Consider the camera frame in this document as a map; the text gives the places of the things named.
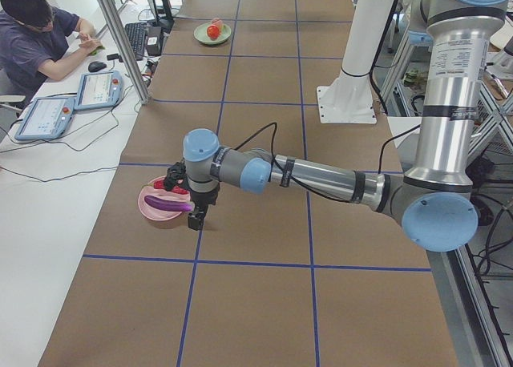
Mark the teach pendant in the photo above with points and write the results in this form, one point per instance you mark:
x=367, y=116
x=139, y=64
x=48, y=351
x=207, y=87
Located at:
x=46, y=119
x=99, y=90

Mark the black keyboard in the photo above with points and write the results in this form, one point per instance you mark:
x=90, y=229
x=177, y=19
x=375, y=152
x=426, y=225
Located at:
x=136, y=35

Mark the aluminium frame post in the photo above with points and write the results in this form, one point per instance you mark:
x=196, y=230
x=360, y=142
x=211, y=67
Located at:
x=118, y=34

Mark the red chili pepper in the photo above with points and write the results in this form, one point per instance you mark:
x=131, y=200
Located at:
x=157, y=188

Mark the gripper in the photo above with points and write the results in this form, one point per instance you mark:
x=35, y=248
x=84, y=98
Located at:
x=204, y=197

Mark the far teach pendant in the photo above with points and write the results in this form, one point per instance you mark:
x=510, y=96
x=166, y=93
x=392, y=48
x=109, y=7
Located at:
x=99, y=90

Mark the green plate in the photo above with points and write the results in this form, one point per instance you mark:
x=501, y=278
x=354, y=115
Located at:
x=200, y=35

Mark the red apple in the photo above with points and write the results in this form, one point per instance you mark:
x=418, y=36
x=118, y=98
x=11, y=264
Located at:
x=213, y=32

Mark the near teach pendant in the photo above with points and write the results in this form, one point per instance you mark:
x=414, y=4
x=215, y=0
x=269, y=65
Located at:
x=46, y=119

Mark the black computer mouse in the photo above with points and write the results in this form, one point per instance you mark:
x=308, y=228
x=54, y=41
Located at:
x=96, y=66

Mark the pink plate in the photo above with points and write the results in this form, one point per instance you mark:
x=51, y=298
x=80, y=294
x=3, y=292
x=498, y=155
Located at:
x=157, y=215

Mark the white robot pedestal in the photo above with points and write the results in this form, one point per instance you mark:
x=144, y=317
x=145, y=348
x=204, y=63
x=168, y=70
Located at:
x=349, y=98

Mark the brown paper table cover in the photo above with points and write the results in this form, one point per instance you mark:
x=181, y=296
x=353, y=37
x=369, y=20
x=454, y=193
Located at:
x=284, y=278

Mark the purple eggplant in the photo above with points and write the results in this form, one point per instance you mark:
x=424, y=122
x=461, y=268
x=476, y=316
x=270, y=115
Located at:
x=168, y=205

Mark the peach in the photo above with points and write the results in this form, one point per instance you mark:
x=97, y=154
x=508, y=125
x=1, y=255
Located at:
x=218, y=23

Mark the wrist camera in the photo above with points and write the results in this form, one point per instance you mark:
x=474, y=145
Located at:
x=176, y=177

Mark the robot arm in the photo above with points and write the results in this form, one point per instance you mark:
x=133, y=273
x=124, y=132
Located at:
x=430, y=201

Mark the seated person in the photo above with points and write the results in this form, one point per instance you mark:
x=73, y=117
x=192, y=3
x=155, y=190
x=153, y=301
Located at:
x=41, y=42

